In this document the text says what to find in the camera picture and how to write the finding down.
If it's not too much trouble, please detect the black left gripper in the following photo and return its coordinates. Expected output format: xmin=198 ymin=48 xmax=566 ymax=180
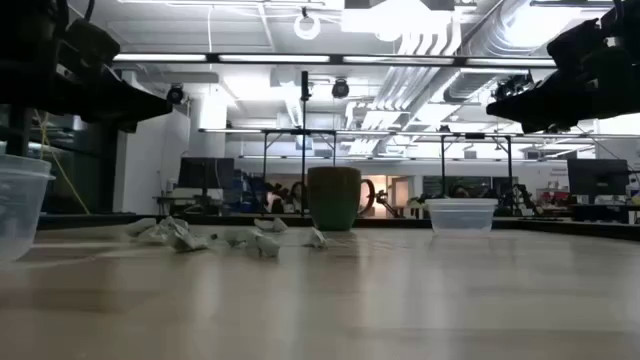
xmin=57 ymin=17 xmax=174 ymax=134

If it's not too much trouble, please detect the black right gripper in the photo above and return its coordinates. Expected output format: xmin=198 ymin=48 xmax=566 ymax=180
xmin=485 ymin=8 xmax=622 ymax=134

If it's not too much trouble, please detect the white green sweetener packet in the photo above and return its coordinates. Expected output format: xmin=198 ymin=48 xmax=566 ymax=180
xmin=124 ymin=217 xmax=159 ymax=239
xmin=254 ymin=234 xmax=282 ymax=259
xmin=224 ymin=227 xmax=264 ymax=248
xmin=253 ymin=217 xmax=289 ymax=234
xmin=167 ymin=230 xmax=209 ymax=253
xmin=304 ymin=227 xmax=329 ymax=251
xmin=149 ymin=215 xmax=192 ymax=242

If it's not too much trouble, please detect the black round spotlight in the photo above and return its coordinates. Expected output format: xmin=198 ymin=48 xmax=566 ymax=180
xmin=165 ymin=83 xmax=186 ymax=106
xmin=330 ymin=77 xmax=351 ymax=100

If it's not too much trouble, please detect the black computer monitor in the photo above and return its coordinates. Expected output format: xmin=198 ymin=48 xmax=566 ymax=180
xmin=566 ymin=158 xmax=630 ymax=198
xmin=177 ymin=156 xmax=236 ymax=191

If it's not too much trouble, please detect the clear cup upper right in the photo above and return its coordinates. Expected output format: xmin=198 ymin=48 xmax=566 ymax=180
xmin=424 ymin=197 xmax=499 ymax=236

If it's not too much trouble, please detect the clear cup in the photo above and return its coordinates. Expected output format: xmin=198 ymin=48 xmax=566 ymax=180
xmin=0 ymin=153 xmax=56 ymax=264
xmin=424 ymin=197 xmax=499 ymax=236

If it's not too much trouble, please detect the clear cup lower left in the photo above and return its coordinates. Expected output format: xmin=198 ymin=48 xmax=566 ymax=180
xmin=0 ymin=153 xmax=56 ymax=264

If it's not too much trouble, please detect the overhead light bar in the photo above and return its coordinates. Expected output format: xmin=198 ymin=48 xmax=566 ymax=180
xmin=112 ymin=52 xmax=559 ymax=69

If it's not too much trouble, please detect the black tripod stand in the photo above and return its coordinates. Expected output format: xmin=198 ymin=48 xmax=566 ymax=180
xmin=299 ymin=69 xmax=314 ymax=217

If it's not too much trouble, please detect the person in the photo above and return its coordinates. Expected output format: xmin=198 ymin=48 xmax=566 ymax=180
xmin=286 ymin=180 xmax=307 ymax=215

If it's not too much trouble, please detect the olive green ceramic mug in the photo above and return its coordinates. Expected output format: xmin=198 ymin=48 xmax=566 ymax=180
xmin=306 ymin=165 xmax=376 ymax=232

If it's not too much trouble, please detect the yellow extension cable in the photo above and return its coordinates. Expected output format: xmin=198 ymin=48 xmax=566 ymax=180
xmin=33 ymin=109 xmax=92 ymax=216

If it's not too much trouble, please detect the black background rig frame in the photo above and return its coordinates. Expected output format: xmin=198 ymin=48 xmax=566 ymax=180
xmin=438 ymin=132 xmax=515 ymax=204
xmin=261 ymin=128 xmax=338 ymax=169

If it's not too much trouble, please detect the white coiled cable ring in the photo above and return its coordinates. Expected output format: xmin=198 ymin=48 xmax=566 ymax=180
xmin=292 ymin=12 xmax=322 ymax=42

